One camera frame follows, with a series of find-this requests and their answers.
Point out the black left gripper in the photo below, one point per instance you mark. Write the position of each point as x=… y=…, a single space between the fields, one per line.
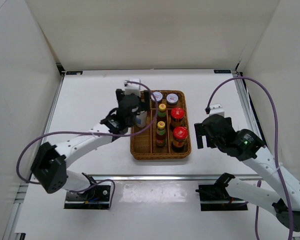
x=146 y=100

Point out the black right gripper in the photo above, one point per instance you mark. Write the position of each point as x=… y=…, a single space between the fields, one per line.
x=200 y=131

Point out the red-lid sauce jar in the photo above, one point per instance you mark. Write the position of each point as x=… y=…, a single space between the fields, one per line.
x=179 y=138
x=177 y=115

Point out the silver-lid salt shaker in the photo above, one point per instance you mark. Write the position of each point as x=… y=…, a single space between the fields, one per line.
x=141 y=119

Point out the white-lid spice jar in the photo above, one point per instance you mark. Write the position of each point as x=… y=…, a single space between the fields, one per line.
x=172 y=100
x=156 y=97

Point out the green-label sauce bottle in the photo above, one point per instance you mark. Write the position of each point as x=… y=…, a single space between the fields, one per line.
x=161 y=134
x=162 y=113

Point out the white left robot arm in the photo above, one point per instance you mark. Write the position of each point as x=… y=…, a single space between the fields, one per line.
x=50 y=166

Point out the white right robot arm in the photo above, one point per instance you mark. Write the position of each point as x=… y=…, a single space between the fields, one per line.
x=248 y=148

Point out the brown wicker basket tray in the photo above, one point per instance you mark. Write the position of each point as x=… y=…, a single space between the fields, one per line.
x=143 y=146

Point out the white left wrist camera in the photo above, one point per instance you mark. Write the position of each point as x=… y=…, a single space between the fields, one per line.
x=132 y=88

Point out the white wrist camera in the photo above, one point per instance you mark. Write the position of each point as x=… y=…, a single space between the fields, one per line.
x=215 y=109
x=132 y=88

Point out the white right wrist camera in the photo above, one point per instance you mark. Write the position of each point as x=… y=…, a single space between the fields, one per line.
x=215 y=109

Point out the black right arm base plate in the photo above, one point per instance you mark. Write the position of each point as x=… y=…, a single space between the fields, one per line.
x=216 y=199

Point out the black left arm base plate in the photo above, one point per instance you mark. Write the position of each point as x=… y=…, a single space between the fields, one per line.
x=98 y=198

